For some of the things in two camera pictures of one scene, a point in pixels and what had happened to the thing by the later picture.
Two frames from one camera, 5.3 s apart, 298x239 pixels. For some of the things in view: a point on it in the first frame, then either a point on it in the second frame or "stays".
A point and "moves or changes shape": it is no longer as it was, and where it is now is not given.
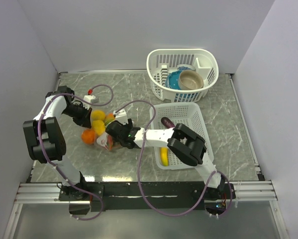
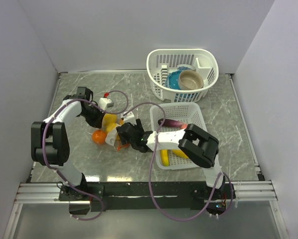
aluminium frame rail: (245, 192) stays
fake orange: (88, 136) -> (99, 136)
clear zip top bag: (97, 135) moves or changes shape
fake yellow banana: (164, 156) stays
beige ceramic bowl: (189, 79) stays
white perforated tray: (187, 114) stays
